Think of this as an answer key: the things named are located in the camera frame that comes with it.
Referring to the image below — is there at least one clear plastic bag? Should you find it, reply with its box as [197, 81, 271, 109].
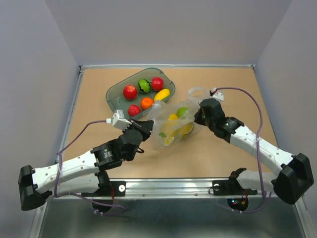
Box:
[147, 87, 208, 150]

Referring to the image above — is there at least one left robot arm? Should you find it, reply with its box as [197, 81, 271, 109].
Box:
[18, 115, 154, 211]

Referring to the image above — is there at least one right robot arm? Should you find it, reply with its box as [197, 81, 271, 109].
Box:
[195, 98, 314, 205]

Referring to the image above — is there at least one orange toy fruit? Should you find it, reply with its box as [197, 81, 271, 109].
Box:
[140, 98, 154, 111]

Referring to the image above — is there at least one green fruit in bag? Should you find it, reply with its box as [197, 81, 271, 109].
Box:
[176, 107, 188, 118]

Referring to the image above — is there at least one red toy strawberry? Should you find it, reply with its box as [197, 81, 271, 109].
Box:
[127, 105, 141, 117]

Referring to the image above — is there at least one grey-green plastic basin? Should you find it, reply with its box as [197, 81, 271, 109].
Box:
[106, 67, 176, 119]

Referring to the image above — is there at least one yellow toy mango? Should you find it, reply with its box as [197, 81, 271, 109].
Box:
[154, 89, 170, 102]

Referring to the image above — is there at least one red apple left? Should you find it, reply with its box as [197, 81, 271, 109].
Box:
[123, 85, 138, 101]

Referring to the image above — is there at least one red apple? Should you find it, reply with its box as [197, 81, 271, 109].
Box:
[151, 77, 163, 92]
[123, 85, 138, 101]

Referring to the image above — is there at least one green toy watermelon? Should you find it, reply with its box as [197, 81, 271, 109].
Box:
[137, 79, 151, 94]

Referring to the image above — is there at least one red apple right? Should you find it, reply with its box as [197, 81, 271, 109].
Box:
[151, 77, 163, 92]

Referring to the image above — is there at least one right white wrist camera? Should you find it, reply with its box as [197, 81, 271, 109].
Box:
[210, 88, 224, 102]

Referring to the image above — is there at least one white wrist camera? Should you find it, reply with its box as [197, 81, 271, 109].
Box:
[106, 110, 132, 130]
[210, 88, 224, 102]

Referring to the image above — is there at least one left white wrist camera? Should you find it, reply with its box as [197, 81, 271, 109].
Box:
[106, 110, 132, 130]

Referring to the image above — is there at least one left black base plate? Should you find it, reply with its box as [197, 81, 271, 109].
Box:
[81, 180, 126, 197]

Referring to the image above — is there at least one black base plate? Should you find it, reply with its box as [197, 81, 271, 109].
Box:
[208, 180, 238, 196]
[81, 180, 126, 197]

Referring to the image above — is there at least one aluminium front rail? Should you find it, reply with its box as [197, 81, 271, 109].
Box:
[37, 177, 305, 199]

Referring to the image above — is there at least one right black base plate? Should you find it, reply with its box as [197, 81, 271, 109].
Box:
[208, 180, 238, 196]

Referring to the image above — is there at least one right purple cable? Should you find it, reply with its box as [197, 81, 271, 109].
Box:
[215, 86, 273, 214]

